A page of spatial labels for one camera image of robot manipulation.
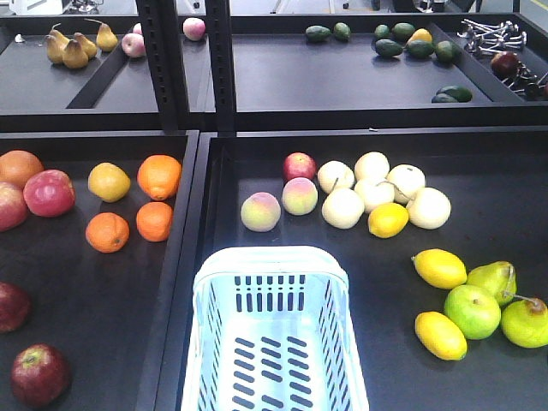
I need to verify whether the light blue plastic basket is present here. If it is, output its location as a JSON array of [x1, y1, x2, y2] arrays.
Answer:
[[181, 246, 369, 410]]

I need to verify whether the pink green peach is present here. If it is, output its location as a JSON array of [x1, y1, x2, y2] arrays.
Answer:
[[282, 177, 318, 216], [241, 192, 281, 232]]

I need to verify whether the yellow lemon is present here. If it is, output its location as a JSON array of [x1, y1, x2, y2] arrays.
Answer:
[[411, 248, 468, 289], [367, 202, 409, 239], [414, 311, 468, 360]]

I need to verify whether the orange with pointed end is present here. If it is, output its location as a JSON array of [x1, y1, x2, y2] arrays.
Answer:
[[137, 154, 182, 201]]

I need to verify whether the small orange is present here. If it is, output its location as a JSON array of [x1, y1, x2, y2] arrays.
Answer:
[[135, 201, 173, 242], [85, 212, 129, 253]]

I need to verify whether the black wooden produce display stand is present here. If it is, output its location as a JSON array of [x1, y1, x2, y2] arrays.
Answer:
[[1, 6, 547, 410]]

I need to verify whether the yellow round fruit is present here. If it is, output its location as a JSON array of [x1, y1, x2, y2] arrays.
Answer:
[[87, 162, 131, 203]]

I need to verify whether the green apple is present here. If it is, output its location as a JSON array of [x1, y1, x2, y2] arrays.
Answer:
[[444, 284, 501, 340]]

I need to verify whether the pink red apple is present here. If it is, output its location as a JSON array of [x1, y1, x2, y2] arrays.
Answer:
[[0, 182, 29, 232]]

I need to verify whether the large orange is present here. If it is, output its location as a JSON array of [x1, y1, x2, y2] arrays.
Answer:
[[1, 150, 45, 189]]

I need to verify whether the dark red apple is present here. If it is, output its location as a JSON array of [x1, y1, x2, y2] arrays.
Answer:
[[1, 282, 32, 334], [10, 343, 72, 408]]

